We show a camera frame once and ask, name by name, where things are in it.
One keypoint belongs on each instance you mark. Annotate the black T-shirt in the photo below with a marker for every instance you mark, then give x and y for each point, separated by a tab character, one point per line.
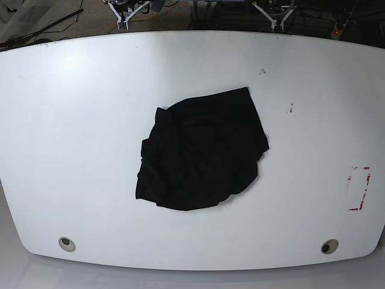
201	151

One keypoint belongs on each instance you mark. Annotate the red tape rectangle marking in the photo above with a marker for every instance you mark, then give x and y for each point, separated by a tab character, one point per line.
357	188

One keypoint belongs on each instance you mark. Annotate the black power strip red light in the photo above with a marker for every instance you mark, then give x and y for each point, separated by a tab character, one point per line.
341	20

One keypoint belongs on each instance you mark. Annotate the black tripod rod on floor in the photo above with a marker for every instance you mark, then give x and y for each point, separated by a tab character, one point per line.
21	41

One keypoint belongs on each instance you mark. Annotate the left table cable grommet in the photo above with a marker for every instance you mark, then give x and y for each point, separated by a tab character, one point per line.
66	244

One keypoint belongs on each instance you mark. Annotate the table cable grommet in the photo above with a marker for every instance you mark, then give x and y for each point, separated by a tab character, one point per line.
66	244
329	246

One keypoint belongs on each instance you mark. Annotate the right table cable grommet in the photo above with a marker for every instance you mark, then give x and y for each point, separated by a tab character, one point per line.
329	246

